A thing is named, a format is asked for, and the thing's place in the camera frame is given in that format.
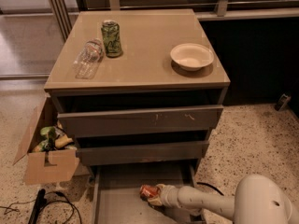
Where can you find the brown cardboard box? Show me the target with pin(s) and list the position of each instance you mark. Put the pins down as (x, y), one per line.
(44, 167)

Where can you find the black power strip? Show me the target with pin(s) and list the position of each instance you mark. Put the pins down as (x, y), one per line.
(39, 202)

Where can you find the grey drawer cabinet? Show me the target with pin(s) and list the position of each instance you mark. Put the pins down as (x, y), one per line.
(143, 77)

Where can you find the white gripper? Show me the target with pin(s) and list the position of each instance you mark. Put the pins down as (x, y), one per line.
(170, 195)

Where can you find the green snack bag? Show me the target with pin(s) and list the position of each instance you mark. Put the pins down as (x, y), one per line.
(48, 143)

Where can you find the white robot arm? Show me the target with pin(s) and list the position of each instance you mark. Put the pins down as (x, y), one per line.
(257, 200)

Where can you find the grey middle drawer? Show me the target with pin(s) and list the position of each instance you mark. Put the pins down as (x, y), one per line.
(194, 150)

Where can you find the red coke can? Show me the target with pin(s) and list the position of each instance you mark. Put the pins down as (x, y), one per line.
(147, 192)

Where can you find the grey top drawer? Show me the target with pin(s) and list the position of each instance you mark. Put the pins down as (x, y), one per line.
(139, 121)

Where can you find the clear plastic water bottle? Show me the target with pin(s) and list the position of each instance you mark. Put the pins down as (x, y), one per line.
(88, 60)

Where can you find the small dark floor object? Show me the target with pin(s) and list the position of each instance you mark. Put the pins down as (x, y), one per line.
(282, 101)

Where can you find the yellow snack bag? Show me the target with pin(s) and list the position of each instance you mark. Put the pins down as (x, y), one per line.
(63, 141)

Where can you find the white paper bowl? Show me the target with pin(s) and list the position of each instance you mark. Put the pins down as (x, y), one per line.
(191, 57)

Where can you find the grey open bottom drawer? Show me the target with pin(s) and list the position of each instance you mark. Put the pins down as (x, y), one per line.
(116, 198)

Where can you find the green soda can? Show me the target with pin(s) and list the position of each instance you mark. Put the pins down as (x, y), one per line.
(111, 38)

